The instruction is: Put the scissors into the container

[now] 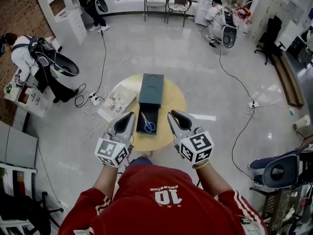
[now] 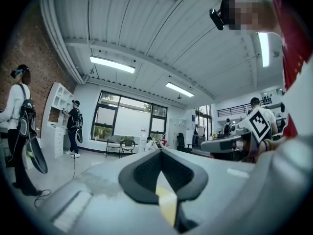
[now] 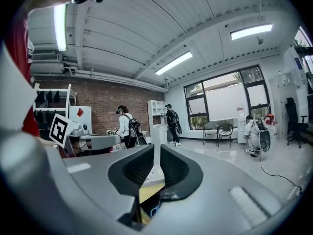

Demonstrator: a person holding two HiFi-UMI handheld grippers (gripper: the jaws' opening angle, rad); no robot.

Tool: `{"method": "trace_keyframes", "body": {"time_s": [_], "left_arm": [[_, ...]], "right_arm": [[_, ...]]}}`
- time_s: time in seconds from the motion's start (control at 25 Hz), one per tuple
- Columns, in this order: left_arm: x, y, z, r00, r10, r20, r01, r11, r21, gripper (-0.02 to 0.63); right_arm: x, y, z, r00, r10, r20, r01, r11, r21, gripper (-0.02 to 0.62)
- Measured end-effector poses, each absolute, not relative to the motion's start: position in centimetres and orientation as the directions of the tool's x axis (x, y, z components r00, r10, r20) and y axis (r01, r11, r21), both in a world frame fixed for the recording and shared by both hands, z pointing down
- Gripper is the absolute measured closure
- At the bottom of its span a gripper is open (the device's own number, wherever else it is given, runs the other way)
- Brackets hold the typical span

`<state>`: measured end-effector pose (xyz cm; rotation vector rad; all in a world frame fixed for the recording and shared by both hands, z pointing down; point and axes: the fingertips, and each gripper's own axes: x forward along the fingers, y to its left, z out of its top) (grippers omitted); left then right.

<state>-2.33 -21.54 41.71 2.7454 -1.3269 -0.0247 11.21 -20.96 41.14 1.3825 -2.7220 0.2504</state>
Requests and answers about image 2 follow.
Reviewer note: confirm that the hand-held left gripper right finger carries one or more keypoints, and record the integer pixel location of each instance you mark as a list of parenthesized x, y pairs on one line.
[(220, 192)]

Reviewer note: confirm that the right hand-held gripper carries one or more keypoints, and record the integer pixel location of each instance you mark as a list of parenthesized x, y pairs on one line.
[(256, 124)]

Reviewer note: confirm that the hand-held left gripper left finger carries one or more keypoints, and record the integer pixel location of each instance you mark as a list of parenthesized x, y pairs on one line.
[(102, 204)]

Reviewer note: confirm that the person's right forearm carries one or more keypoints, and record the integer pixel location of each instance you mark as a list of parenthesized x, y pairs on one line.
[(275, 143)]

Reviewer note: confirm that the black mezzanine railing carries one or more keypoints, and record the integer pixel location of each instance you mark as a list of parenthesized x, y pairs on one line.
[(232, 110)]

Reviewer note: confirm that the black office chair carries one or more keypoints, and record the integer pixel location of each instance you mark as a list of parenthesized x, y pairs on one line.
[(182, 142)]

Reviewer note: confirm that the white locker cabinet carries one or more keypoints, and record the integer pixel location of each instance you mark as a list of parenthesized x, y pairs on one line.
[(178, 131)]

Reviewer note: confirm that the black metal chair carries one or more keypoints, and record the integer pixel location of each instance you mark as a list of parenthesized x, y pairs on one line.
[(127, 147), (112, 144)]

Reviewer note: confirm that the long ceiling light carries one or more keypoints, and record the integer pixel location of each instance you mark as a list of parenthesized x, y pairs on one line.
[(112, 64), (179, 89), (263, 49)]

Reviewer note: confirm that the black framed window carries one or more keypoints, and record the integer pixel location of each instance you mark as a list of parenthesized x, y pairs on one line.
[(127, 117)]

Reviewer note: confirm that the white shelf cabinet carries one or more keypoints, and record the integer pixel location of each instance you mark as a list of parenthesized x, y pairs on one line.
[(56, 121)]

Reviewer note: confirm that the person's head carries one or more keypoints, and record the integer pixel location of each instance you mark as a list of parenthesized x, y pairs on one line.
[(247, 8)]

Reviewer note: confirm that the black head camera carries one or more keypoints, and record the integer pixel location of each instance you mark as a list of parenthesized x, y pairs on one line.
[(216, 18)]

